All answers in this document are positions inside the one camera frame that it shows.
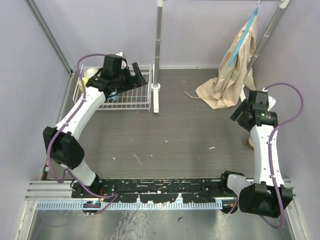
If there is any blue cable duct strip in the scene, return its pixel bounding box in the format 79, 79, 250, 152
35, 200, 223, 212

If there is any white speckled mug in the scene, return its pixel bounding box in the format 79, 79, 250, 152
83, 67, 98, 79

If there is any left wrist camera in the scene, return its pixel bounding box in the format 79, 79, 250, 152
116, 51, 128, 70

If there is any yellow mug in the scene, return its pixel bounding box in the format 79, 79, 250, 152
77, 77, 89, 93

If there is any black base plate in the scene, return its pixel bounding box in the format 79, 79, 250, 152
71, 177, 241, 204

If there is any blue mug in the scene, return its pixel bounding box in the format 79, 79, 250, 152
107, 91, 118, 101

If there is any beige cloth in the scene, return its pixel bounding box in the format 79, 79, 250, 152
195, 16, 258, 109

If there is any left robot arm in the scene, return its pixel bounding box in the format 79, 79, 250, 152
43, 52, 147, 198

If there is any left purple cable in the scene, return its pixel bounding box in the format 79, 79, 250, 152
46, 53, 120, 216

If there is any blue clothes hanger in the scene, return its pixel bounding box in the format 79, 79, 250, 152
228, 7, 259, 67

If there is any metal clothes rack frame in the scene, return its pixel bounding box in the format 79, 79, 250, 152
151, 0, 292, 115

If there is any steel cup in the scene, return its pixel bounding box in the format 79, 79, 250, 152
246, 136, 254, 150

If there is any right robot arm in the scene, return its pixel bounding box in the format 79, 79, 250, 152
219, 90, 293, 218

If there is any white wire dish rack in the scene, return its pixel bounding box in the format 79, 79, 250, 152
74, 59, 153, 110

